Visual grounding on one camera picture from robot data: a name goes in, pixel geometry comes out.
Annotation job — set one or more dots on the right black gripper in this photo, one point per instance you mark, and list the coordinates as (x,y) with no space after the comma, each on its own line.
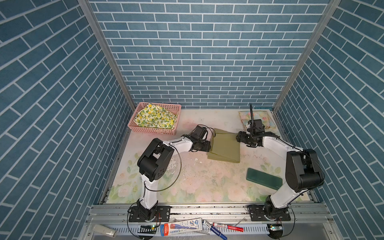
(241,137)

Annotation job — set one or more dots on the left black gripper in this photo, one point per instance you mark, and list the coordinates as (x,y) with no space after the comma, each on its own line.
(206,146)

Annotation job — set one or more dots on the pastel floral skirt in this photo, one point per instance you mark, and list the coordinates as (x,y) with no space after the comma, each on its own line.
(265,116)

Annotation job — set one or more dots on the olive green skirt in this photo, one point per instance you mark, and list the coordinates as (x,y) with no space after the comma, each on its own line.
(224,147)

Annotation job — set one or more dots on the lemon print skirt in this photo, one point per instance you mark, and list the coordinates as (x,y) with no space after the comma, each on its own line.
(154,116)

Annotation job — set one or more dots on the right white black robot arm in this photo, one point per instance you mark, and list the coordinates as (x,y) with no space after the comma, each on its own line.
(303,171)

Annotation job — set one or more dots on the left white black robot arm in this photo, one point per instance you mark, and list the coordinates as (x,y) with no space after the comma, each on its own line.
(155,160)

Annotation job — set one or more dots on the pink plastic basket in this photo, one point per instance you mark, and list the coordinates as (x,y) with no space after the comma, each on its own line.
(173,108)

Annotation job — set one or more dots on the dark green rectangular block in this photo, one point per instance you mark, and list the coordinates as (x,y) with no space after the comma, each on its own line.
(264,179)

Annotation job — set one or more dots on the blue marker pen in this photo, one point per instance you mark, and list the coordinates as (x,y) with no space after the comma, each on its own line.
(214,230)

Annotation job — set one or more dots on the red white marker pen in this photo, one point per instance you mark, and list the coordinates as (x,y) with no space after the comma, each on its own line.
(229,227)

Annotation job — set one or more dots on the white red blue box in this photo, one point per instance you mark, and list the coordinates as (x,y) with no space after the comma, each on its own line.
(181,227)

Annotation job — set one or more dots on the beige plastic piece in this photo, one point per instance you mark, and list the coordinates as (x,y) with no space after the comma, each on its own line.
(105,231)

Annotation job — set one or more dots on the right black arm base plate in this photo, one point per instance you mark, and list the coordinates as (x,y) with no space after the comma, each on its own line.
(259,213)

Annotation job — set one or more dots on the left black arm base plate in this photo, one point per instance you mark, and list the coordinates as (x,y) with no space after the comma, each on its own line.
(139,214)

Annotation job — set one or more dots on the aluminium front rail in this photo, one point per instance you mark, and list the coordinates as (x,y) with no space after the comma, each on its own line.
(308,217)

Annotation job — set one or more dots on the right corner aluminium post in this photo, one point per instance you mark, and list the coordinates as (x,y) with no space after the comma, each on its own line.
(318,30)

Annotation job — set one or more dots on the corner aluminium post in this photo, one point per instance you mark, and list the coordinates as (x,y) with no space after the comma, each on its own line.
(318,30)
(95,26)

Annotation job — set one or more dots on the left corner aluminium post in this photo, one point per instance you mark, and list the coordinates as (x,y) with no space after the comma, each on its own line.
(95,26)

